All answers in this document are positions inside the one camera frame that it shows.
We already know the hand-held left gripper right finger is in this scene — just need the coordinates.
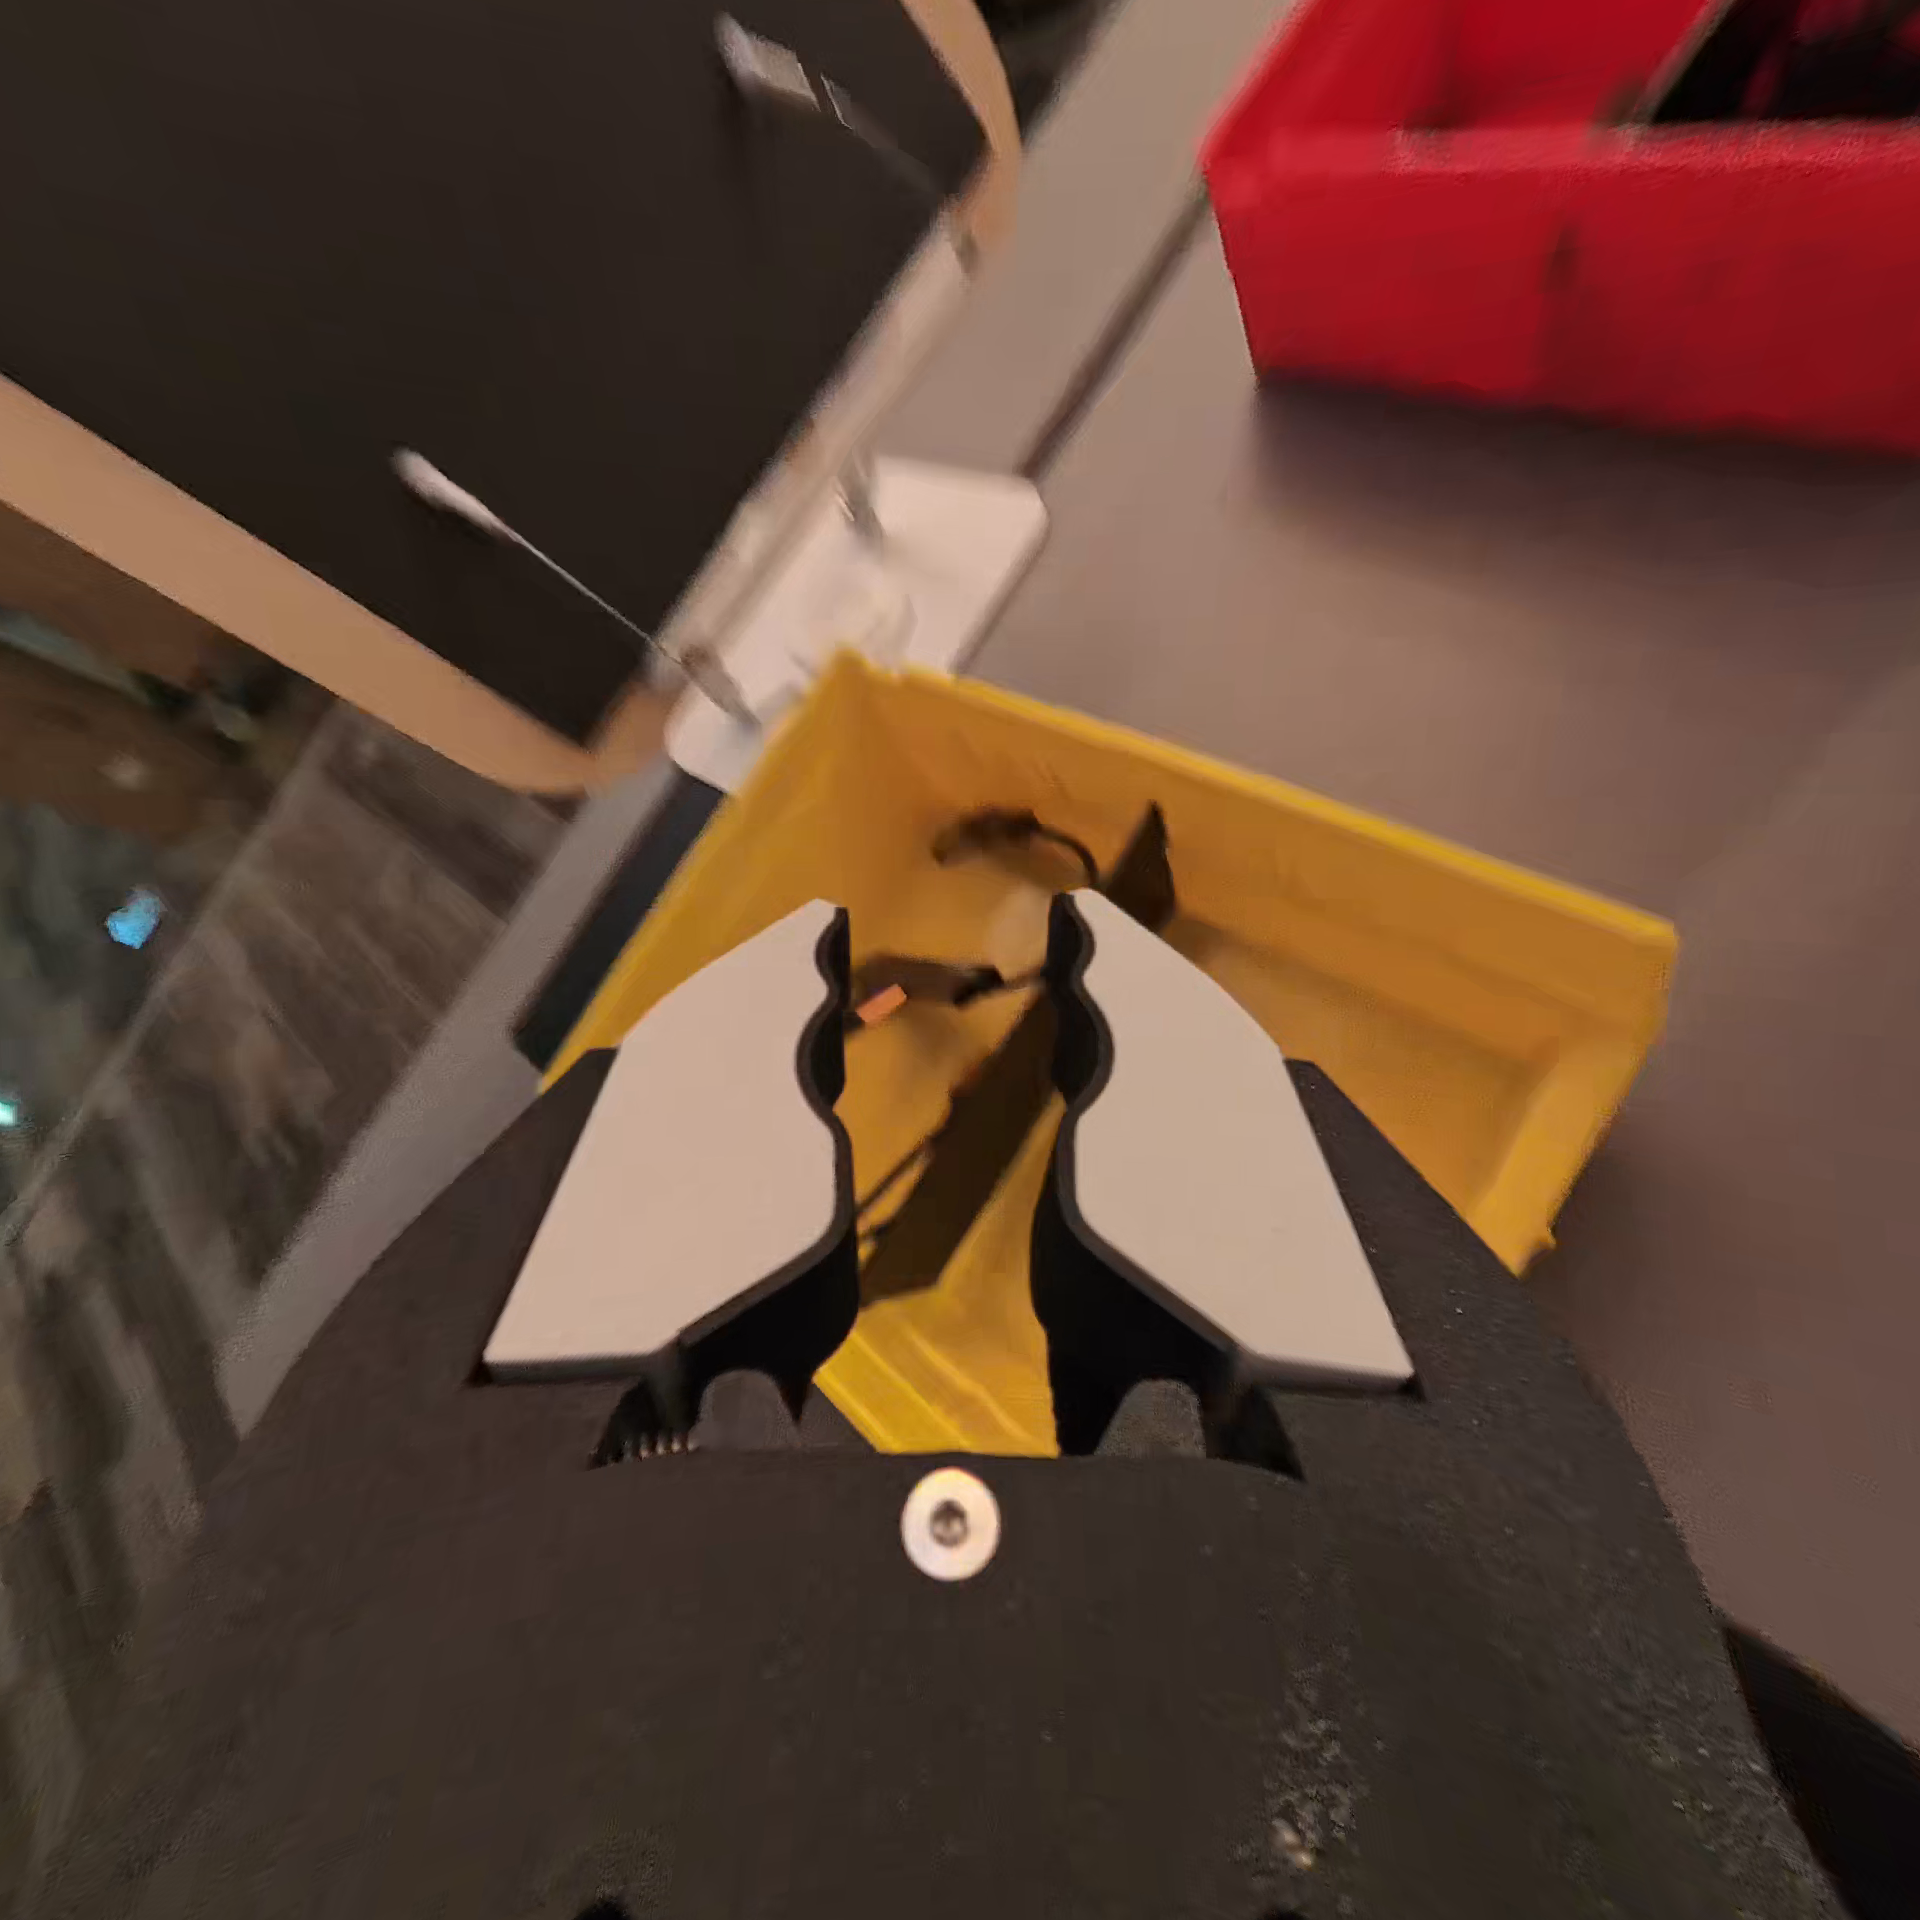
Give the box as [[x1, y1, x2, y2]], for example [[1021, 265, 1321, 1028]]
[[1031, 889, 1420, 1457]]

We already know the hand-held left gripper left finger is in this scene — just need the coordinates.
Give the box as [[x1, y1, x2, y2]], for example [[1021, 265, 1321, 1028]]
[[479, 902, 861, 1450]]

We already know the black cable with copper plug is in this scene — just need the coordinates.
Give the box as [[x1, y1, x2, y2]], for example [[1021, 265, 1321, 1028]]
[[849, 960, 1051, 1040]]

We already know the yellow plastic bin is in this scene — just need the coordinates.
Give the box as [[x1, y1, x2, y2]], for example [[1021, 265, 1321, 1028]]
[[539, 647, 1682, 1462]]

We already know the thin black usb cable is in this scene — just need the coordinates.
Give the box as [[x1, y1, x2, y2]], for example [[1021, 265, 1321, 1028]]
[[930, 808, 1107, 889]]

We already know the red plastic bin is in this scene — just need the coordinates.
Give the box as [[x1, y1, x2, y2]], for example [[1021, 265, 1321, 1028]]
[[1201, 0, 1920, 456]]

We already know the black flat rectangular pad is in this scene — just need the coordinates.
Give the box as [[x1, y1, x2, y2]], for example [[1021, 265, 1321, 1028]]
[[509, 887, 663, 1070]]

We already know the white divider foot plate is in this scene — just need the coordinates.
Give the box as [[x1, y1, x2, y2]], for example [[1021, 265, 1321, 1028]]
[[663, 457, 1051, 793]]

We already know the black panel on wooden board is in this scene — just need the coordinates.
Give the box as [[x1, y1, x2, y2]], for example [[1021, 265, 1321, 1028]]
[[0, 0, 1025, 800]]

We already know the black red-bin divider plate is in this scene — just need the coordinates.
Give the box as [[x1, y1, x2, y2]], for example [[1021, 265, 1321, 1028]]
[[1611, 0, 1772, 128]]

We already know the white peg with wire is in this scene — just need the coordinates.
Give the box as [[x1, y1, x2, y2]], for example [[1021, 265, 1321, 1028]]
[[393, 448, 754, 726], [715, 12, 975, 272]]

